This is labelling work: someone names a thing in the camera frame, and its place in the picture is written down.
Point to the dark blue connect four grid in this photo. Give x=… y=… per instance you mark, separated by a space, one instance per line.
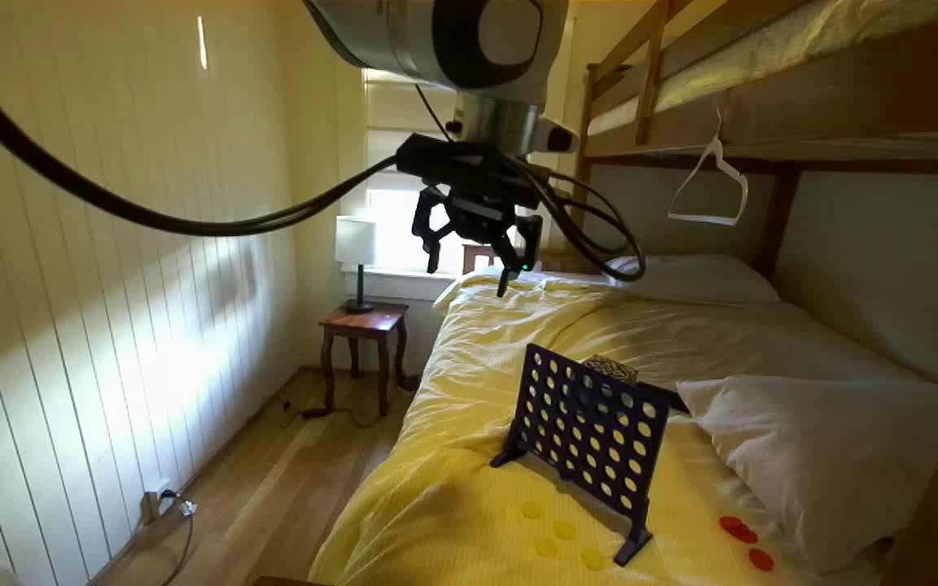
x=633 y=544

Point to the white plastic coat hanger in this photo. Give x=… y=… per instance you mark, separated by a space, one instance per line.
x=708 y=219

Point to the red game chip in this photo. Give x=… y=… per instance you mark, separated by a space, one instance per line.
x=738 y=530
x=759 y=558

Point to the bunk mattress with bedding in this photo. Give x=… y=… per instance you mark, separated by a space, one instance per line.
x=814 y=33

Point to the wooden bunk bed frame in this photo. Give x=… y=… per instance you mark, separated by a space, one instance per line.
x=872 y=92

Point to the white shade table lamp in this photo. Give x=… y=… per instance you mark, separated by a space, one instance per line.
x=355 y=242

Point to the large white pillow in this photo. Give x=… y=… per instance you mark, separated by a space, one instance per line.
x=839 y=456

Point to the pale yellow duvet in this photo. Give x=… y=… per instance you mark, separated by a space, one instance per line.
x=470 y=508

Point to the flat white pillow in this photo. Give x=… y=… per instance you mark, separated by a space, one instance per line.
x=697 y=281

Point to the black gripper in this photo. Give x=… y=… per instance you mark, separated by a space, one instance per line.
x=477 y=214

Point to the small wooden bedside table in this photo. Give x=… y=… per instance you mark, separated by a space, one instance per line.
x=367 y=324

